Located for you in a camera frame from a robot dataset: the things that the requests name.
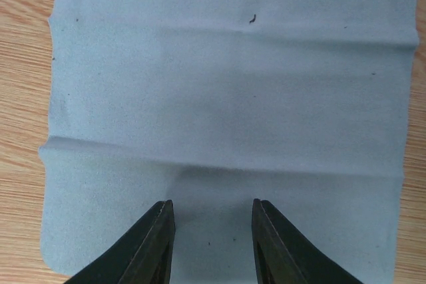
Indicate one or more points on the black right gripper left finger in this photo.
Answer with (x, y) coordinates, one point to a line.
(142, 255)

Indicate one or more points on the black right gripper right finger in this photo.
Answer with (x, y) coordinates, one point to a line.
(284, 255)

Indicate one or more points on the light blue cleaning cloth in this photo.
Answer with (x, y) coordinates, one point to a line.
(212, 103)

